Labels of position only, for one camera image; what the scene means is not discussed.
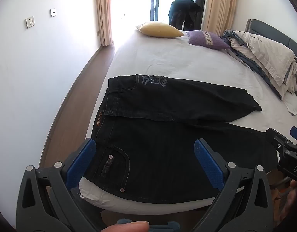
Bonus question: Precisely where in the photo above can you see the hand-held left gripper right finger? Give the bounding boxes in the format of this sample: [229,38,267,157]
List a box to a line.
[194,138,275,232]

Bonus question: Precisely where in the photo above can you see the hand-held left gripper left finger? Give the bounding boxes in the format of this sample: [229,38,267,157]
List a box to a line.
[16,138,108,232]

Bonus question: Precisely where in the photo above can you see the black denim pants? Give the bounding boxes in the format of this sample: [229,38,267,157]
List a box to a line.
[84,74,279,205]

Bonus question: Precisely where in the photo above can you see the person's right hand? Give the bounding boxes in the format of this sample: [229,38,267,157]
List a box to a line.
[282,180,297,220]

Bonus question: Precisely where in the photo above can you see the person's left hand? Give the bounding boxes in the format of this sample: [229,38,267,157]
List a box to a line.
[100,221,150,232]

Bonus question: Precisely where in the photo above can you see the bed with white sheet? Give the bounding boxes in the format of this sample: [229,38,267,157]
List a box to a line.
[78,28,297,215]

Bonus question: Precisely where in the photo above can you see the grey headboard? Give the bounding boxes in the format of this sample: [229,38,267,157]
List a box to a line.
[245,19,297,61]

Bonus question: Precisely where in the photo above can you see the purple pillow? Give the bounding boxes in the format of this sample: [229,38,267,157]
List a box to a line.
[186,30,230,50]

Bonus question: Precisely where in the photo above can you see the yellow pillow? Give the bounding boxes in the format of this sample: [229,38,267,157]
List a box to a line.
[136,21,185,38]

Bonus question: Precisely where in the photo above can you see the beige curtain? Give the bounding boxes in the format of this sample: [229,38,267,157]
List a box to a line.
[95,0,114,47]
[202,0,238,33]

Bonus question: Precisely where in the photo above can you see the dark cloth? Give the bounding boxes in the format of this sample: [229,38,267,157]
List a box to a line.
[168,0,202,31]

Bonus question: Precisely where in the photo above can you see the black window frame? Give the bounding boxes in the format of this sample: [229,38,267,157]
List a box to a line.
[150,0,161,22]

